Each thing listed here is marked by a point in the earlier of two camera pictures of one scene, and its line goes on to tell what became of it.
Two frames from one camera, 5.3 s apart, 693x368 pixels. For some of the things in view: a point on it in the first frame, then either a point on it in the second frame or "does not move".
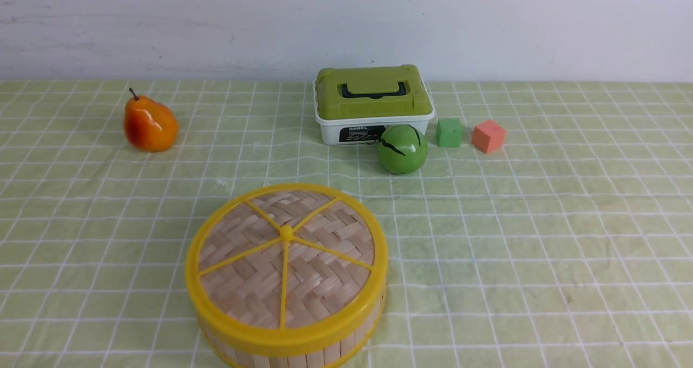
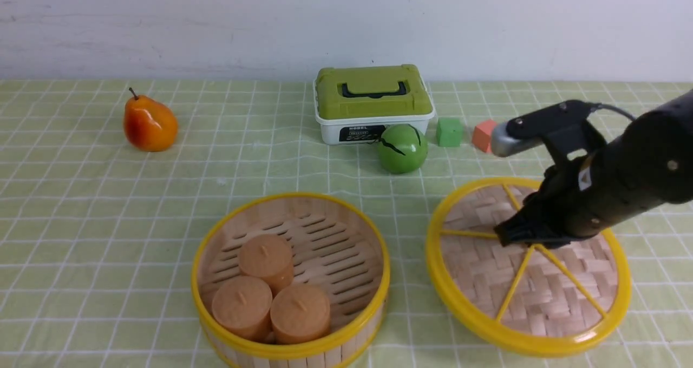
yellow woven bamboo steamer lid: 287,266 → 527,300
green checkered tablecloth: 571,247 does not move
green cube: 449,132 does not move
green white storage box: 354,106 does not move
